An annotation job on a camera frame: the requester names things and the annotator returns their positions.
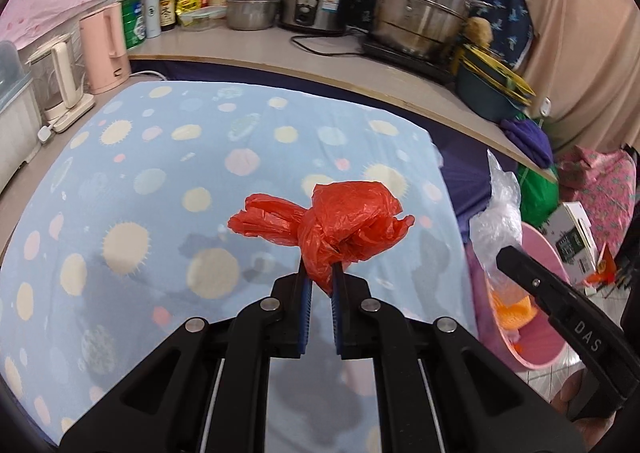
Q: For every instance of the dark sauce bottle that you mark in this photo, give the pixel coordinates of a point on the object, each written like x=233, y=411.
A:
x=167, y=10

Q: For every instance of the orange foam fruit net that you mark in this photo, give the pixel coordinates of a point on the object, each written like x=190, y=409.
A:
x=512, y=308

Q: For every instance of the red plastic bag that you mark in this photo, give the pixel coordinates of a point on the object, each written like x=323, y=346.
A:
x=350, y=218

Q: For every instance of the black induction cooker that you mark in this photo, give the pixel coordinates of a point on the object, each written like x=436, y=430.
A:
x=390, y=53

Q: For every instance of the beige cloth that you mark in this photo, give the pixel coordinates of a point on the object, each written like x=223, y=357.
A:
x=590, y=33

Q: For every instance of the purple towel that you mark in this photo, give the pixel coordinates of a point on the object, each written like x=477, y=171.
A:
x=530, y=140

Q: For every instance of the person's right hand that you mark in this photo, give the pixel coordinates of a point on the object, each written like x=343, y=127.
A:
x=562, y=393

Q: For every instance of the white cardboard box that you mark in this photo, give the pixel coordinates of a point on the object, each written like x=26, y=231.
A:
x=565, y=223

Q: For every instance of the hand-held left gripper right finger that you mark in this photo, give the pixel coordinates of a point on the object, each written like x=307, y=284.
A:
x=337, y=318

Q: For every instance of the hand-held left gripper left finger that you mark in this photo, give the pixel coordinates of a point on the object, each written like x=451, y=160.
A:
x=304, y=318

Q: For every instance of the green can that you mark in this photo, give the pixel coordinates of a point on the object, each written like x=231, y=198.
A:
x=134, y=23

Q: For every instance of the clear food container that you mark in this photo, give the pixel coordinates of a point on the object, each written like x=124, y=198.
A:
x=205, y=17

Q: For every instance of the wooden counter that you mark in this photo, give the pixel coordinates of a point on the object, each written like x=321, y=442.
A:
x=350, y=78

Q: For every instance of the pink trash bin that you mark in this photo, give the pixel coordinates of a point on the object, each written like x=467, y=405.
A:
x=537, y=358

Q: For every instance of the pink floral cloth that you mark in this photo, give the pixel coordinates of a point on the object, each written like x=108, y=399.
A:
x=600, y=183

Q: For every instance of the white plastic storage box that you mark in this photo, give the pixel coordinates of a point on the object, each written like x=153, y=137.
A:
x=15, y=123

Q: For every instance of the white blender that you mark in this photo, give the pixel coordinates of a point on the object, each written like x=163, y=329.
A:
x=55, y=78

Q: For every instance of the dark basin with yellow rack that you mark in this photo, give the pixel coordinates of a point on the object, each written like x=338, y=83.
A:
x=500, y=78

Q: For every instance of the clear plastic bag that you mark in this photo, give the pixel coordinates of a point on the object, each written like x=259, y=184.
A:
x=495, y=213

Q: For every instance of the dark purple cloth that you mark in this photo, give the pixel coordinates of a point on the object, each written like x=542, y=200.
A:
x=470, y=183

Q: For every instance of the blue printed blanket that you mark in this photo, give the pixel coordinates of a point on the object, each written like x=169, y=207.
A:
x=150, y=158

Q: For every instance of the pink electric kettle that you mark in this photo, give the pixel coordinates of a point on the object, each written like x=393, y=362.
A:
x=102, y=48

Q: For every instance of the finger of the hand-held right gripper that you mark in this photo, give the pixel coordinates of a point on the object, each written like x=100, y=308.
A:
x=530, y=275

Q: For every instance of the dark blue basin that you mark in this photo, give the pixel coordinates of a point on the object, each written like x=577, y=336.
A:
x=485, y=95

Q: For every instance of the white bottle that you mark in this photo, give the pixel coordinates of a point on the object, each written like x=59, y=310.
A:
x=151, y=13

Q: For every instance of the stainless steel steamer pot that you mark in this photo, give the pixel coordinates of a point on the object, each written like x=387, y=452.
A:
x=425, y=8

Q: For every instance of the white plug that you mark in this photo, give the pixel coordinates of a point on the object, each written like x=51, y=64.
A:
x=46, y=133

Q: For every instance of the green bag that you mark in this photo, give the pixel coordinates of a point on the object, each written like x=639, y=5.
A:
x=540, y=198

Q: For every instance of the brown loofah sponge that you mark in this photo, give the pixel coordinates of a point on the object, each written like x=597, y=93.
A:
x=480, y=30

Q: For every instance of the small steel pot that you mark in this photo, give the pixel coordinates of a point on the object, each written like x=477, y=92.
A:
x=252, y=13

